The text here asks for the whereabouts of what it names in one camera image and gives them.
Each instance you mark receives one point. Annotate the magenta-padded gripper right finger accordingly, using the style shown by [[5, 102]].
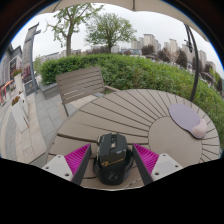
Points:
[[165, 167]]

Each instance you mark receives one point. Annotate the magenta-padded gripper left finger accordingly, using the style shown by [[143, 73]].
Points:
[[58, 166]]

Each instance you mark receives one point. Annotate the black computer mouse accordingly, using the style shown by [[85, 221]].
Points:
[[112, 160]]

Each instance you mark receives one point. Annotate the lavender mouse pad with wrist rest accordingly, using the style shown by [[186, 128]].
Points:
[[185, 117]]

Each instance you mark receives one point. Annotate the white planter with flowers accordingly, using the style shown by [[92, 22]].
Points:
[[18, 81], [18, 115]]

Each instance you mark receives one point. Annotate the brown slatted outdoor chair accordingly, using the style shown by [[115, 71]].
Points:
[[80, 83]]

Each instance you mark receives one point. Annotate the green hedge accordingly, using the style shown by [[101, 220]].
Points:
[[140, 71]]

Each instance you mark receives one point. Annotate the dark grey shopfront building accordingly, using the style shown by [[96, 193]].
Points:
[[6, 66]]

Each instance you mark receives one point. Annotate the grey sign pillar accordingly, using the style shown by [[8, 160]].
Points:
[[27, 53]]

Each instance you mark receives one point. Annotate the distant apartment buildings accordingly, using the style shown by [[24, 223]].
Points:
[[148, 40]]

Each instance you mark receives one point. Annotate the tall sparse-leaved tree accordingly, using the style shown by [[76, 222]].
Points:
[[68, 36]]

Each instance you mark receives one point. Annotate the round leafy green tree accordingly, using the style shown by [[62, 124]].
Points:
[[109, 28]]

